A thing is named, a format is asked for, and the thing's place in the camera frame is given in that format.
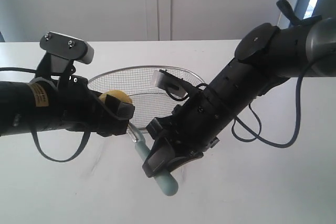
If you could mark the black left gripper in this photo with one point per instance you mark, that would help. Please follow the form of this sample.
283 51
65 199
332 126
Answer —
84 111

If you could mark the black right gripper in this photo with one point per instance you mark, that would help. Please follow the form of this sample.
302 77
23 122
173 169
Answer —
190 130

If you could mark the yellow lemon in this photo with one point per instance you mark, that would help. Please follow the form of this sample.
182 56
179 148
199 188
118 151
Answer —
118 96

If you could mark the teal handled peeler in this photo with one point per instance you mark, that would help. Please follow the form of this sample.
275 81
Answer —
153 164

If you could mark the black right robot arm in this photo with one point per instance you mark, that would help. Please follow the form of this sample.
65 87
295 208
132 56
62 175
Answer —
265 58

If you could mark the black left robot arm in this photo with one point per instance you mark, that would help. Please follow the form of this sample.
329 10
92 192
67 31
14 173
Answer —
31 105

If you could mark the white cabinet doors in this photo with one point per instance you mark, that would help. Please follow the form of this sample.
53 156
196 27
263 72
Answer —
133 20

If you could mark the oval wire mesh basket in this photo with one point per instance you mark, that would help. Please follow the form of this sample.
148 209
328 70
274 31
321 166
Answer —
139 83

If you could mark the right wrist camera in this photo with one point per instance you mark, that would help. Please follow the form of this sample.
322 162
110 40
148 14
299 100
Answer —
168 82

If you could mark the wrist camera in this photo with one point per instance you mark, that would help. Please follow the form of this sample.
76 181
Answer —
168 82
64 49

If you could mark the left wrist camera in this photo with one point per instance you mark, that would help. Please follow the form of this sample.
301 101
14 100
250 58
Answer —
64 49

